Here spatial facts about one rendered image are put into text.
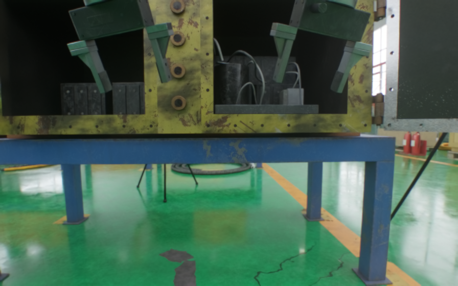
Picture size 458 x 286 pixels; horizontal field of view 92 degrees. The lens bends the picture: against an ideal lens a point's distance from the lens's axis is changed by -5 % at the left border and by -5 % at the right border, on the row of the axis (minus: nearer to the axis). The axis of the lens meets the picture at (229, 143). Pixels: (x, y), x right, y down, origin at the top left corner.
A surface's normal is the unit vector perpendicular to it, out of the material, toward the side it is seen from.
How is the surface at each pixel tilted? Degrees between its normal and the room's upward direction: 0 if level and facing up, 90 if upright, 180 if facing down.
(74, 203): 90
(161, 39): 114
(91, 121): 90
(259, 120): 90
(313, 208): 90
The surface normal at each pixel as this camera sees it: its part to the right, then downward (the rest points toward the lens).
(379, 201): 0.04, 0.08
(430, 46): -0.85, 0.05
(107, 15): -0.07, 0.48
